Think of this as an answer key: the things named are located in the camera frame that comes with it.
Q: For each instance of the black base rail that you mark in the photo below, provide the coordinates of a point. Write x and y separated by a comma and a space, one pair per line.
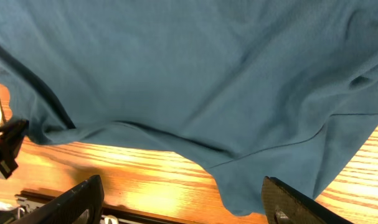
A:
30, 201

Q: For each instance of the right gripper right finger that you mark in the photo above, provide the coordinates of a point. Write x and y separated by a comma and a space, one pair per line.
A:
285, 205

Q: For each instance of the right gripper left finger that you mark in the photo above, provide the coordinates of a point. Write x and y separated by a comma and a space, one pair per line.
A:
81, 204

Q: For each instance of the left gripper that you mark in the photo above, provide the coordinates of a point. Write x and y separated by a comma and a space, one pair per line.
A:
12, 135

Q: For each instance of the blue t-shirt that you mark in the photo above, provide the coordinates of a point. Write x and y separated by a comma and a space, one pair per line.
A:
245, 89

